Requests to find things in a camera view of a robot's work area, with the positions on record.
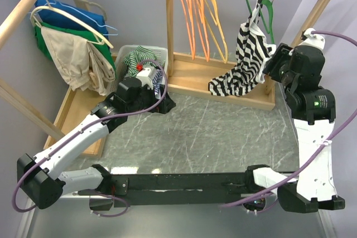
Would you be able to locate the black white zebra garment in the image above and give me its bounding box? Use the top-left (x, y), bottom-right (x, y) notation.
top-left (208, 0), bottom-right (277, 96)

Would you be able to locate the white perforated plastic basket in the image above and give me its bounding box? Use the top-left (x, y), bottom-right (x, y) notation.
top-left (106, 45), bottom-right (168, 95)

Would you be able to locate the beige cloth garment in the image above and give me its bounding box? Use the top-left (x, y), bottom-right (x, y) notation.
top-left (40, 26), bottom-right (116, 96)

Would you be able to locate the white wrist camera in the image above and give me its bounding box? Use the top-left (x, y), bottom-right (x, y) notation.
top-left (299, 28), bottom-right (325, 51)
top-left (136, 66), bottom-right (157, 90)

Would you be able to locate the wooden clothes rack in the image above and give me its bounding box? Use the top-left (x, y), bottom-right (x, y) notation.
top-left (1, 0), bottom-right (103, 162)
top-left (166, 0), bottom-right (330, 110)

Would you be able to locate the right wooden clothes rack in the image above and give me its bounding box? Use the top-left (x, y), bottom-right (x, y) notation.
top-left (166, 0), bottom-right (330, 110)

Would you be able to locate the green white striped tank top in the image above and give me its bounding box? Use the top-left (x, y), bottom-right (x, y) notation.
top-left (123, 46), bottom-right (157, 77)

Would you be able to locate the green hanger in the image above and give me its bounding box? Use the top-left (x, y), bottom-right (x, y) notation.
top-left (245, 0), bottom-right (275, 44)

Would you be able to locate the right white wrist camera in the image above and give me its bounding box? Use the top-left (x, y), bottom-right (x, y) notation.
top-left (299, 28), bottom-right (325, 51)

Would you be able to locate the yellow hanger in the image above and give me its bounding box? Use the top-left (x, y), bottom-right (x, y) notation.
top-left (204, 0), bottom-right (228, 64)

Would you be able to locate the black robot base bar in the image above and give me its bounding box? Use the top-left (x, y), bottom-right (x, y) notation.
top-left (76, 172), bottom-right (278, 208)

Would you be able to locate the blue folded garment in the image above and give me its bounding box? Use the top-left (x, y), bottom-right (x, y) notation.
top-left (35, 0), bottom-right (108, 41)

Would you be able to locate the green garment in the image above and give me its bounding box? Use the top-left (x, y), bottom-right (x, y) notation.
top-left (34, 22), bottom-right (116, 70)

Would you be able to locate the aluminium rail frame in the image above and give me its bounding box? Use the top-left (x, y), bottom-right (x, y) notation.
top-left (17, 196), bottom-right (337, 237)

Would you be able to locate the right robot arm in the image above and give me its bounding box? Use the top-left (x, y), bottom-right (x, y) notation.
top-left (244, 43), bottom-right (345, 213)

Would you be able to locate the light blue wire hanger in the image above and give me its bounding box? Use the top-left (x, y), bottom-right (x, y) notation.
top-left (35, 0), bottom-right (118, 37)

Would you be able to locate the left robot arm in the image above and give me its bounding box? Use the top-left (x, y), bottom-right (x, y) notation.
top-left (15, 77), bottom-right (176, 209)

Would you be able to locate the cream white hanger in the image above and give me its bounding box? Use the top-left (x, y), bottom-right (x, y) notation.
top-left (30, 6), bottom-right (114, 49)

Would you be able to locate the left wooden clothes rack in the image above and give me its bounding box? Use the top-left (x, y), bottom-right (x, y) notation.
top-left (1, 0), bottom-right (103, 162)

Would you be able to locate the blue white striped tank top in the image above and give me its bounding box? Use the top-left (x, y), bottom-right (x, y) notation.
top-left (152, 69), bottom-right (163, 99)

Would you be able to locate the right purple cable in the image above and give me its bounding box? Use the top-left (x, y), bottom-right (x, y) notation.
top-left (221, 30), bottom-right (357, 208)

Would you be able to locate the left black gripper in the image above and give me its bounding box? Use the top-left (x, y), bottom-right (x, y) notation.
top-left (127, 82), bottom-right (175, 114)

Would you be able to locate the orange plastic hanger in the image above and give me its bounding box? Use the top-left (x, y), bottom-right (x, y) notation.
top-left (180, 0), bottom-right (196, 60)

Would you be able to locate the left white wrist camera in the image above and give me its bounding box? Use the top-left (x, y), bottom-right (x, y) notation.
top-left (136, 66), bottom-right (157, 90)

